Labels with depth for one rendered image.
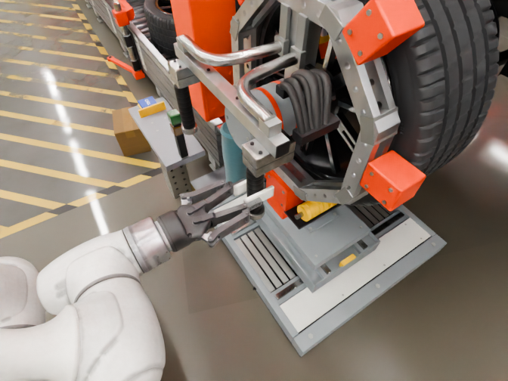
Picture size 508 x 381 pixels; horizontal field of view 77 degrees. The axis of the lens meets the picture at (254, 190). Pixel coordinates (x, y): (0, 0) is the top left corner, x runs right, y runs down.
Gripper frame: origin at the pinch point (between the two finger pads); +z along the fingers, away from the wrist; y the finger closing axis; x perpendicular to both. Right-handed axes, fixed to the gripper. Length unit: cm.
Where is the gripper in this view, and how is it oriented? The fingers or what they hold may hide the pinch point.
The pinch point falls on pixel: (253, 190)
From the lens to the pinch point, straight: 67.1
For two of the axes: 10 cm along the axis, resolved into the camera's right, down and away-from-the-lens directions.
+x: 0.0, -6.2, -7.8
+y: 5.4, 6.6, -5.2
